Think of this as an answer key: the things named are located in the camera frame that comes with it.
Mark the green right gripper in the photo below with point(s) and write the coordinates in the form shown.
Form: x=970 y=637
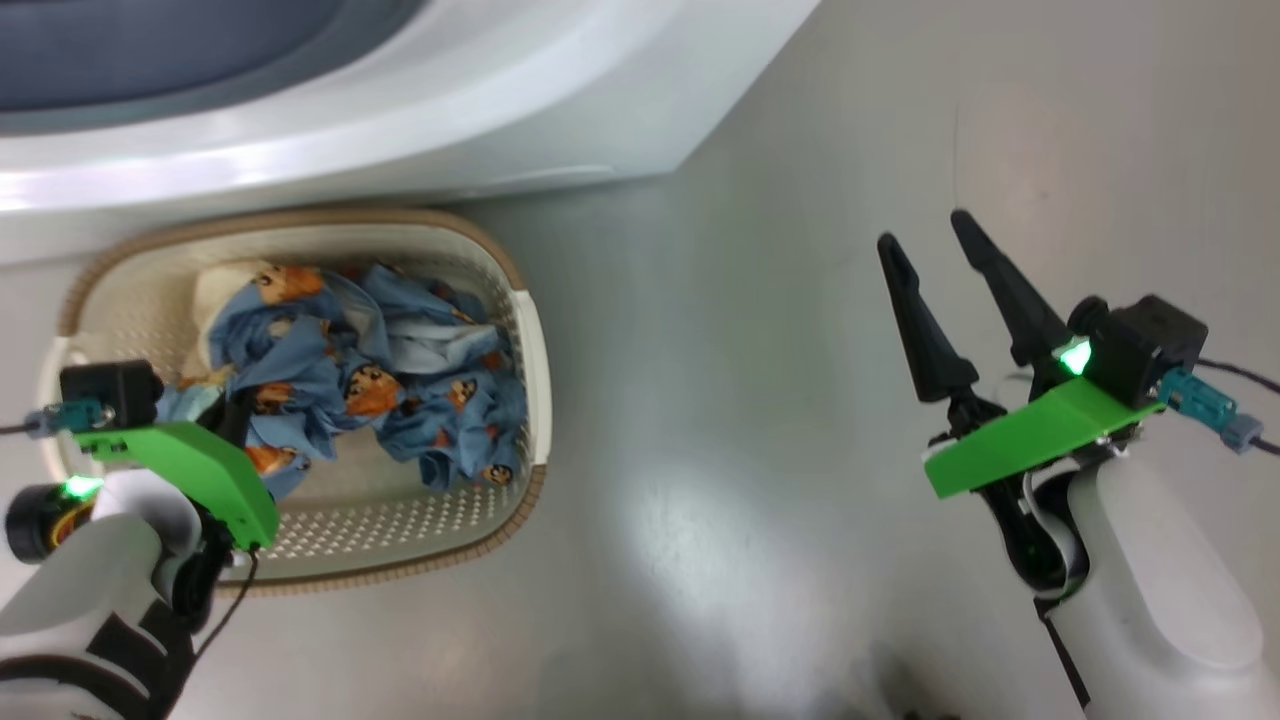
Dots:
x=1040 y=435

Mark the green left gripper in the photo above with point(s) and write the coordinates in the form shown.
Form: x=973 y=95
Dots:
x=210 y=470

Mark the blue cartoon print garment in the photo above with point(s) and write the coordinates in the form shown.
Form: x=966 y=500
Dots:
x=320 y=350

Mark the plain white garment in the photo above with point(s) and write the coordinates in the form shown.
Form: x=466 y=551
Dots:
x=215 y=295

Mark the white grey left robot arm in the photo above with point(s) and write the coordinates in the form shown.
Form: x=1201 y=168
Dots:
x=80 y=590

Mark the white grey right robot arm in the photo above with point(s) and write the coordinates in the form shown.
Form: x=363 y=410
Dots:
x=1160 y=580

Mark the white front-load washing machine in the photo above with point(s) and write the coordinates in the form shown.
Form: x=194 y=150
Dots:
x=450 y=110

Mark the cream perforated laundry basket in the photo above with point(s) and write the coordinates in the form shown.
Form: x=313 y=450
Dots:
x=400 y=530

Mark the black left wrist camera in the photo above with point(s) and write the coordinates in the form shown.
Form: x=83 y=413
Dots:
x=110 y=390

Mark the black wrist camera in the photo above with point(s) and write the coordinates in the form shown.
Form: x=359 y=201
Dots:
x=110 y=390
x=1145 y=345

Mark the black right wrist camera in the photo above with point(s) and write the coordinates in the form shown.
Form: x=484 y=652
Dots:
x=1145 y=345

